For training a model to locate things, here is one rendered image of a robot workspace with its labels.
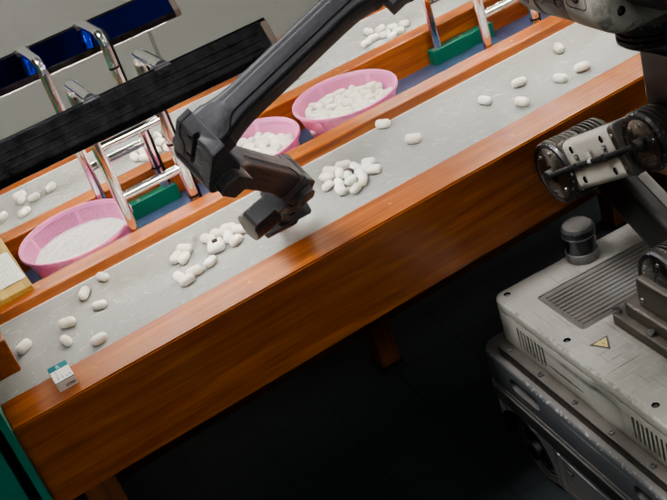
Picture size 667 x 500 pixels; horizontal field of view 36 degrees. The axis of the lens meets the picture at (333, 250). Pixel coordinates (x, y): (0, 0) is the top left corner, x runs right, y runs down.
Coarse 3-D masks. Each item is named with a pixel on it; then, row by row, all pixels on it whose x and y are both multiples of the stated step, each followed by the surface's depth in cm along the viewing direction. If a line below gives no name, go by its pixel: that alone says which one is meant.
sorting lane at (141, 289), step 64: (512, 64) 242; (384, 128) 233; (448, 128) 223; (256, 192) 224; (320, 192) 215; (384, 192) 207; (192, 256) 208; (256, 256) 200; (128, 320) 194; (0, 384) 188
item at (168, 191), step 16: (96, 32) 229; (112, 48) 231; (32, 64) 225; (112, 64) 231; (48, 80) 225; (128, 144) 240; (144, 144) 241; (80, 160) 235; (112, 160) 238; (160, 160) 245; (96, 176) 238; (96, 192) 239; (160, 192) 246; (176, 192) 248; (144, 208) 246
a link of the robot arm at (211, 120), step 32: (320, 0) 138; (352, 0) 137; (384, 0) 138; (288, 32) 137; (320, 32) 137; (256, 64) 137; (288, 64) 137; (224, 96) 137; (256, 96) 136; (192, 128) 136; (224, 128) 136; (192, 160) 142; (224, 160) 139
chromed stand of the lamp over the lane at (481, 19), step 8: (472, 0) 244; (480, 0) 244; (504, 0) 248; (512, 0) 249; (480, 8) 245; (488, 8) 247; (496, 8) 247; (504, 8) 249; (528, 8) 253; (480, 16) 246; (488, 16) 247; (536, 16) 253; (480, 24) 247; (480, 32) 248; (488, 32) 248; (488, 40) 249
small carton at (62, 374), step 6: (54, 366) 179; (60, 366) 178; (66, 366) 177; (54, 372) 177; (60, 372) 176; (66, 372) 176; (72, 372) 175; (54, 378) 175; (60, 378) 175; (66, 378) 174; (72, 378) 175; (60, 384) 174; (66, 384) 175; (72, 384) 175; (60, 390) 174
